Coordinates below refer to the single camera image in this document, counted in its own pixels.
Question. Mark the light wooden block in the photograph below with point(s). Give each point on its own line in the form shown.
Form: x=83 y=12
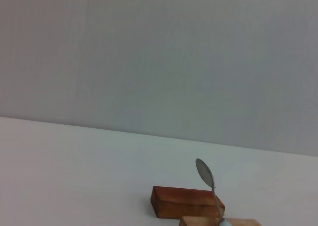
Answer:
x=198 y=222

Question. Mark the dark reddish wooden block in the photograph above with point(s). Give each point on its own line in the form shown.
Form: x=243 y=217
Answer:
x=179 y=202

